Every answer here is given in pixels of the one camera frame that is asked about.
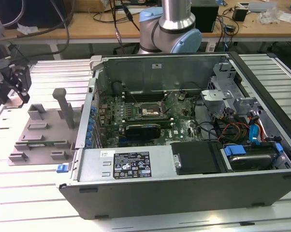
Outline CPU socket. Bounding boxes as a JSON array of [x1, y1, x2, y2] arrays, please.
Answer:
[[136, 101, 166, 119]]

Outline crumpled white paper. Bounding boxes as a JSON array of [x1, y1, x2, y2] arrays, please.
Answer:
[[16, 22, 39, 36]]

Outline grey parts rack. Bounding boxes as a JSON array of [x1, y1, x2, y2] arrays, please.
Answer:
[[8, 88, 76, 166]]

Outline black computer tower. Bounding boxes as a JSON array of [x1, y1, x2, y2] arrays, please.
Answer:
[[0, 0, 73, 29]]

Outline green RAM stick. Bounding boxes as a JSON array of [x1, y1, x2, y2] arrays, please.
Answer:
[[16, 141, 67, 147]]

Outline grey case corner latch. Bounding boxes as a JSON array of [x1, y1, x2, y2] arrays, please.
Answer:
[[90, 55, 103, 71]]

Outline wooden desk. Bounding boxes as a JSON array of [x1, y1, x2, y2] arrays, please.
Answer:
[[0, 0, 291, 61]]

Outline grey power supply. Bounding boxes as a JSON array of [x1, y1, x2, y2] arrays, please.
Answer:
[[76, 145, 177, 182]]

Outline black RAM slot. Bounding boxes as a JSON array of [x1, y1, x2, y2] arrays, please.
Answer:
[[124, 91, 166, 97]]

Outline black graphics card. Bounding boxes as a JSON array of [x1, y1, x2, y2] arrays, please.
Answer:
[[124, 123, 162, 140]]

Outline green motherboard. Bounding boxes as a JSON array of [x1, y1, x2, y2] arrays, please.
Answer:
[[97, 90, 204, 148]]

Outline black grey PC case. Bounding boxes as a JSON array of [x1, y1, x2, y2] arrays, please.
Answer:
[[59, 51, 291, 220]]

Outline black drive unit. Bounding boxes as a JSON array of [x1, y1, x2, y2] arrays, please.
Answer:
[[171, 141, 227, 175]]

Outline tall black box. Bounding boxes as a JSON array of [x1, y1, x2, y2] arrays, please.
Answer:
[[190, 3, 220, 33]]

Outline silver metal drive cage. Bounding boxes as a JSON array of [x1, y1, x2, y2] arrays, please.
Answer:
[[200, 61, 262, 119]]

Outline small black cube device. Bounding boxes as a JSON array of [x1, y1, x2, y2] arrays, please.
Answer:
[[232, 6, 247, 22]]

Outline hard disk blue carrier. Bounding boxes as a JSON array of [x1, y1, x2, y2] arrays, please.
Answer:
[[222, 142, 284, 172]]

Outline grey flat box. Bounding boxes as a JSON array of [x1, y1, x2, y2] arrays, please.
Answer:
[[237, 1, 278, 13]]

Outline clear plastic bag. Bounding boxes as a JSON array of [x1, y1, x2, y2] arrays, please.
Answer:
[[258, 7, 281, 25]]

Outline coloured power wire bundle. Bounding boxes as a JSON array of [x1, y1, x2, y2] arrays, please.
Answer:
[[224, 122, 250, 142]]

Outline blue data wire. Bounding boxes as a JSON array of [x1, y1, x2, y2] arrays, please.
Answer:
[[247, 116, 262, 146]]

